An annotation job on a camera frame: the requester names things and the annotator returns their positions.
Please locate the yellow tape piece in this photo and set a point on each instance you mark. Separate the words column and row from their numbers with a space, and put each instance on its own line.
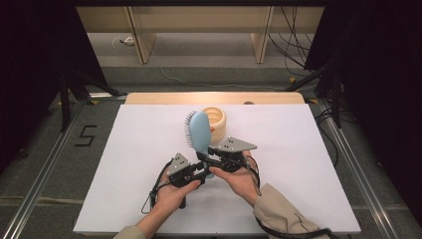
column 94, row 102
column 292, row 79
column 313, row 100

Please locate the black curtain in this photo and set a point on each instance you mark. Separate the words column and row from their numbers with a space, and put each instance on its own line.
column 33, row 66
column 381, row 83

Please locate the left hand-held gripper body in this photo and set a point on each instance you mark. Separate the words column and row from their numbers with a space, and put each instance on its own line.
column 180, row 166

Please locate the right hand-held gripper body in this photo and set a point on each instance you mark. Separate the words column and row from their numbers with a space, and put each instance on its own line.
column 234, row 146

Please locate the person's left hand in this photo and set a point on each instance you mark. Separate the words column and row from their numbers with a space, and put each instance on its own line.
column 169, row 199

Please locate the aluminium floor rail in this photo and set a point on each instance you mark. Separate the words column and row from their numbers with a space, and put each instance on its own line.
column 361, row 176
column 36, row 192

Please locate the wooden table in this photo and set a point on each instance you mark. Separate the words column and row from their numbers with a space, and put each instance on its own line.
column 166, row 98

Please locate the person's right hand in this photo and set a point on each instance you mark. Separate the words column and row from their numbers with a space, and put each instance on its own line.
column 242, row 182

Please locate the cream ribbed cup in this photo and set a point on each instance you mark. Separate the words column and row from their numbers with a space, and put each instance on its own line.
column 219, row 122

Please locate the black metal stand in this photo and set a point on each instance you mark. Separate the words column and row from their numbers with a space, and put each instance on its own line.
column 335, row 99
column 66, row 96

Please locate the floor outlet with plug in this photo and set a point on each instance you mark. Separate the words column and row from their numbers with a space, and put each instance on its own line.
column 127, row 41

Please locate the light wooden desk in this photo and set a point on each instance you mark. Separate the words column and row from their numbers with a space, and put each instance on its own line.
column 199, row 19

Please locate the light blue hairbrush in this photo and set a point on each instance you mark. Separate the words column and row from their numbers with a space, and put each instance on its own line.
column 200, row 132

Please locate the white table cover board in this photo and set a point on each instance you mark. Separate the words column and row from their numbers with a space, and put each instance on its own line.
column 298, row 186

